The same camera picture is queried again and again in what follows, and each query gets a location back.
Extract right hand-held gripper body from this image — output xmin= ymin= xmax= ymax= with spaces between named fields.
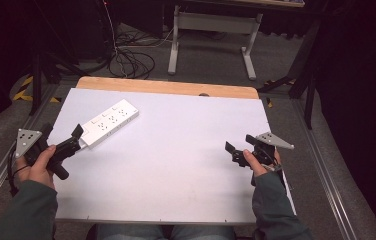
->
xmin=231 ymin=131 xmax=295 ymax=168

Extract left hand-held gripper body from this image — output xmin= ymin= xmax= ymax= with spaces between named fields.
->
xmin=15 ymin=122 xmax=83 ymax=181

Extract white power strip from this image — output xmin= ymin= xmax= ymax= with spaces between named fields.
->
xmin=80 ymin=98 xmax=141 ymax=150

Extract person's right hand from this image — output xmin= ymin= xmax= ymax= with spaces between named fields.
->
xmin=242 ymin=148 xmax=283 ymax=178

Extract person's left hand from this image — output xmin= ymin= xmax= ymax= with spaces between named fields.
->
xmin=15 ymin=144 xmax=58 ymax=190

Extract black tripod stand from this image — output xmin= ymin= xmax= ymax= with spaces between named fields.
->
xmin=28 ymin=0 xmax=91 ymax=117

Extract black metal stand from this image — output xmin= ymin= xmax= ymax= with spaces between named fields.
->
xmin=257 ymin=13 xmax=326 ymax=131

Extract white work board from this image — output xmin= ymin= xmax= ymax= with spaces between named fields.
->
xmin=46 ymin=87 xmax=298 ymax=225

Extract person's legs in jeans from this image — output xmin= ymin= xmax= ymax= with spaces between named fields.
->
xmin=95 ymin=223 xmax=236 ymax=240

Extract white metal stand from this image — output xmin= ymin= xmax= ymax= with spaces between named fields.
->
xmin=167 ymin=0 xmax=307 ymax=82

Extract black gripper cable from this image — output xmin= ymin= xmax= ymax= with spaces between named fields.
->
xmin=6 ymin=145 xmax=31 ymax=198

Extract tangle of black floor cables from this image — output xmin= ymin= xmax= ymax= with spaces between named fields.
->
xmin=107 ymin=31 xmax=157 ymax=80

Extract white floor cable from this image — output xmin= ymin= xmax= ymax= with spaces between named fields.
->
xmin=102 ymin=0 xmax=177 ymax=54

